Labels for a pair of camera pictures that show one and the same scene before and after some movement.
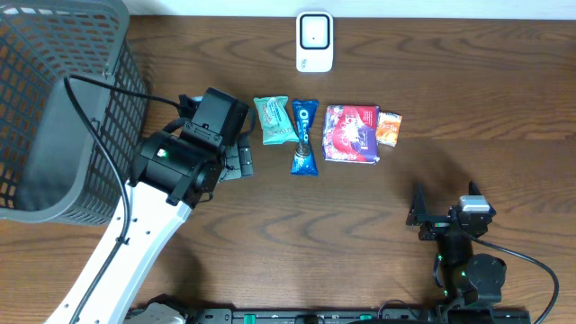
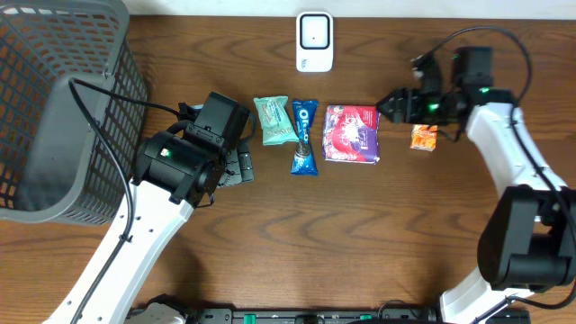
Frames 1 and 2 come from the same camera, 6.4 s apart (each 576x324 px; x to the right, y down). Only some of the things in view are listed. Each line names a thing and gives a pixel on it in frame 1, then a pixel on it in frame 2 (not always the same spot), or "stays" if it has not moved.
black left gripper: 243,160 stays
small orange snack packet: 388,128 → 424,137
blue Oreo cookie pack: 304,112 stays
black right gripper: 436,220 → 406,106
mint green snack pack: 276,124 stays
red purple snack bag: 351,134 stays
